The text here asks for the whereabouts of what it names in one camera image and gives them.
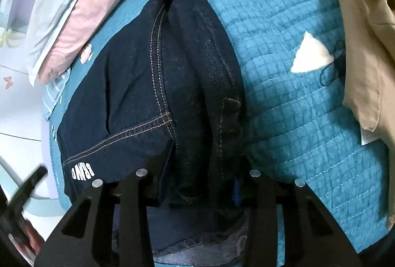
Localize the white pillow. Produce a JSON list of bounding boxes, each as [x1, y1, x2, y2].
[[25, 0, 111, 87]]

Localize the light blue striped sheet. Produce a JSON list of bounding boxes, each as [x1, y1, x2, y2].
[[41, 66, 73, 121]]

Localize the pink embroidered pillow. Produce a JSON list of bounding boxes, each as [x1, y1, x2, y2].
[[39, 0, 179, 84]]

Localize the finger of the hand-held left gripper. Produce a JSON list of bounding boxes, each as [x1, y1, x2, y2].
[[5, 166, 49, 210]]

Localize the teal quilted blanket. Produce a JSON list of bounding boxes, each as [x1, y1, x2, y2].
[[46, 0, 391, 267]]

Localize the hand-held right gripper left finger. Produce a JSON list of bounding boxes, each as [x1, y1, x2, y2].
[[34, 157, 163, 267]]

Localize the beige garment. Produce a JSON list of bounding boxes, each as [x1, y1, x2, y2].
[[301, 0, 395, 157]]

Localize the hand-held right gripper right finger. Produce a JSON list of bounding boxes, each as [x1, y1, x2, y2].
[[234, 170, 362, 267]]

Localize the dark denim jacket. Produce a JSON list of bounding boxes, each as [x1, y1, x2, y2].
[[57, 0, 251, 265]]

